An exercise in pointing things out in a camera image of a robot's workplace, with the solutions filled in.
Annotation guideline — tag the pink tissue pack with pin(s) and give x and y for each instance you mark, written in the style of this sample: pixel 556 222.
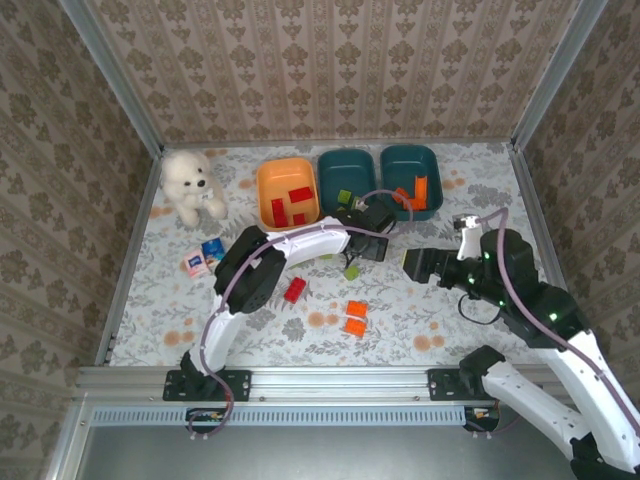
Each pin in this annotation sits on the pink tissue pack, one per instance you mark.
pixel 195 264

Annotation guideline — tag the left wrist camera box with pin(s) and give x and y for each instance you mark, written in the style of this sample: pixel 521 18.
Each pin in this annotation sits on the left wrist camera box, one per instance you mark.
pixel 360 204

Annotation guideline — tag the orange two-by-four lego brick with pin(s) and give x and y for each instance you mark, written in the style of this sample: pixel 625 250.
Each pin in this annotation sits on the orange two-by-four lego brick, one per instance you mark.
pixel 357 309
pixel 354 328

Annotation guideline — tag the white plush bear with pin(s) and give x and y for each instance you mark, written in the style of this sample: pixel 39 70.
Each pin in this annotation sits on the white plush bear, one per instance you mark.
pixel 187 180

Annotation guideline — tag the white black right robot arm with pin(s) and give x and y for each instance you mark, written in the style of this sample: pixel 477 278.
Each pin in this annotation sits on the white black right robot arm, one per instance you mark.
pixel 520 390

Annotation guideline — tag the grey metal panel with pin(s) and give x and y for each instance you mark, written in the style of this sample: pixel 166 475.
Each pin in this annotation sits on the grey metal panel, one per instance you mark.
pixel 300 455

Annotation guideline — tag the orange curved lego piece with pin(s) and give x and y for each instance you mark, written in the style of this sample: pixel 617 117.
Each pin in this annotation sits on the orange curved lego piece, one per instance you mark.
pixel 421 192

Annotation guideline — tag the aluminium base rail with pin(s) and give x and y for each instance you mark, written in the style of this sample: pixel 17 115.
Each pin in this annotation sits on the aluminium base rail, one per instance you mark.
pixel 340 382

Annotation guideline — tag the red two-by-four lego brick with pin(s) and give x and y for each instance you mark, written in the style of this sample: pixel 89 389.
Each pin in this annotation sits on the red two-by-four lego brick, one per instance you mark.
pixel 295 290

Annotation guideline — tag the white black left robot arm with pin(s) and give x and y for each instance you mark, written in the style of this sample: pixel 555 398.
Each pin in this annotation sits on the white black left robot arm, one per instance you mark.
pixel 305 242

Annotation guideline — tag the green arch lego brick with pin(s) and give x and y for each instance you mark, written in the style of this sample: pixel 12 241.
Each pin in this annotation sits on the green arch lego brick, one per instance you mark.
pixel 351 272

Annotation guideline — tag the teal plastic bin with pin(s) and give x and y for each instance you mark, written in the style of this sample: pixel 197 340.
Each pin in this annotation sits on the teal plastic bin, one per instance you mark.
pixel 407 165
pixel 345 170

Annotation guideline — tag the green two-by-two lego brick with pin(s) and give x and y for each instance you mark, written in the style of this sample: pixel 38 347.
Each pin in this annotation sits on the green two-by-two lego brick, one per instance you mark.
pixel 344 196

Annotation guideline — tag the aluminium side rail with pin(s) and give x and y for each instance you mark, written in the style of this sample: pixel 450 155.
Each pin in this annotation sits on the aluminium side rail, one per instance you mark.
pixel 133 255
pixel 527 190

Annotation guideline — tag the aluminium frame post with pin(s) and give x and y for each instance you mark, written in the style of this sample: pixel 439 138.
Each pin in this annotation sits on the aluminium frame post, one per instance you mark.
pixel 114 75
pixel 554 75

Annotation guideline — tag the orange plastic bin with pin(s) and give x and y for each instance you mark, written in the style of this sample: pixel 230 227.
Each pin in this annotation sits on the orange plastic bin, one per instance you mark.
pixel 285 175

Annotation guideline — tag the blue tissue pack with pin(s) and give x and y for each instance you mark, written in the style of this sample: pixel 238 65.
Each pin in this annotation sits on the blue tissue pack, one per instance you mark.
pixel 212 250

